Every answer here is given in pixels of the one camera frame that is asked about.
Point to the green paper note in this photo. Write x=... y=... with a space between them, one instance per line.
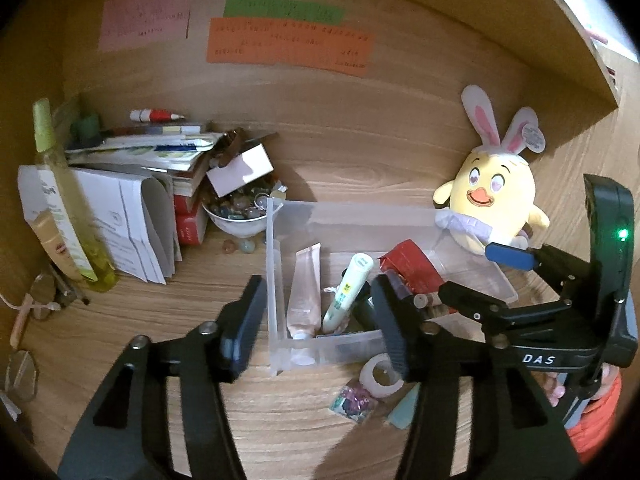
x=282 y=10

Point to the round small mirror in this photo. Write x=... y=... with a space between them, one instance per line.
x=41 y=292

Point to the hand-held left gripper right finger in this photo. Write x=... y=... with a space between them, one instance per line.
x=395 y=345

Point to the person's right forearm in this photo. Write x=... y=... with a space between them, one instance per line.
x=595 y=430

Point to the pink paper note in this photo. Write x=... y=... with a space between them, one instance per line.
x=142 y=22

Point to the yellow chick plush toy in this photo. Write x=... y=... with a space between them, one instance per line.
x=495 y=195

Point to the red white glue tube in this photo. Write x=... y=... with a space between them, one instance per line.
x=155 y=115

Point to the small white cardboard box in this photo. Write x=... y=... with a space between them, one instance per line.
x=240 y=170

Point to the pink cream tube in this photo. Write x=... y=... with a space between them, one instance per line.
x=305 y=290

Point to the octagonal small mirror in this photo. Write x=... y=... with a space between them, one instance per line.
x=22 y=375

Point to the grey metal tool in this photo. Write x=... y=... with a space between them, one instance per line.
x=67 y=282

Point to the clear plastic storage box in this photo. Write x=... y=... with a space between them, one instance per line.
x=350 y=220

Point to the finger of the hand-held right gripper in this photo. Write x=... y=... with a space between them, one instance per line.
x=475 y=305
x=510 y=256

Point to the beige snack packet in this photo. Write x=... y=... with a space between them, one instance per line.
x=45 y=210

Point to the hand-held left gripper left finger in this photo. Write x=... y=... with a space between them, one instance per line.
x=245 y=345

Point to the red book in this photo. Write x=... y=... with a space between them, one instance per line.
x=187 y=225

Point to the person's right hand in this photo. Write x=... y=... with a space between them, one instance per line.
x=556 y=391

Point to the glass pebble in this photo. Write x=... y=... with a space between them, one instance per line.
x=230 y=246
x=247 y=246

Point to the dark green small jar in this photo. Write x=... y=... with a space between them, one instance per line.
x=86 y=127

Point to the white tape roll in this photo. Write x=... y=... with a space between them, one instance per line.
x=372 y=385

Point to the sequin packet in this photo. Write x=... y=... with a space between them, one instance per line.
x=350 y=405

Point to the pile of leaflets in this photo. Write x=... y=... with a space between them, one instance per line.
x=150 y=155

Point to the green spray bottle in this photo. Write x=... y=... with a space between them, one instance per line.
x=102 y=265

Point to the dark green small bottle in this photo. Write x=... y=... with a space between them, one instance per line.
x=367 y=312

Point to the white folded paper sheets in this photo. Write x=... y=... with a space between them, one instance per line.
x=125 y=220

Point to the orange paper note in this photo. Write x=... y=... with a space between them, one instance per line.
x=290 y=45

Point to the white green tube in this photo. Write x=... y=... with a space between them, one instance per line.
x=345 y=295

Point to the teal flat card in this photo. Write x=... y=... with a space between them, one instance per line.
x=402 y=410

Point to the red foil packet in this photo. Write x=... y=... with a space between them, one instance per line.
x=410 y=265

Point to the white bowl of stones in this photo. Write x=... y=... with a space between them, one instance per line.
x=235 y=215

